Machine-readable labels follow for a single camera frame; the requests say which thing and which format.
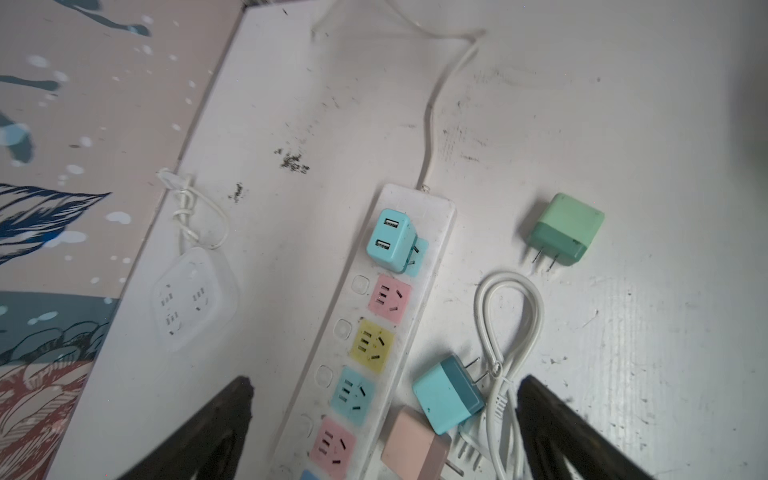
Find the small white power strip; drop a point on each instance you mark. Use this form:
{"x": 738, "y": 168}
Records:
{"x": 196, "y": 293}

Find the white colourful power strip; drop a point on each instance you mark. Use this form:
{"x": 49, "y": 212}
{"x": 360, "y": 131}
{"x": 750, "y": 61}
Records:
{"x": 331, "y": 429}

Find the green plug adapter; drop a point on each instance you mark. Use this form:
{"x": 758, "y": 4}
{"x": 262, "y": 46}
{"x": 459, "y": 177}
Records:
{"x": 565, "y": 230}

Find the teal plug adapter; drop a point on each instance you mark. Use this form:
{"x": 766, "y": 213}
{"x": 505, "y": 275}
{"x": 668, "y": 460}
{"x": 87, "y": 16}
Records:
{"x": 392, "y": 241}
{"x": 447, "y": 394}

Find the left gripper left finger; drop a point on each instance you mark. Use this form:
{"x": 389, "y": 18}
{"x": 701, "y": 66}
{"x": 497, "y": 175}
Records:
{"x": 209, "y": 445}

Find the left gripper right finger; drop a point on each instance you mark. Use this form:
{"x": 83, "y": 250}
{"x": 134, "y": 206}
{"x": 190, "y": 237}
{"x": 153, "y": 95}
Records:
{"x": 557, "y": 440}

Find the pink plug adapter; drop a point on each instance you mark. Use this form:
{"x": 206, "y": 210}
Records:
{"x": 413, "y": 450}

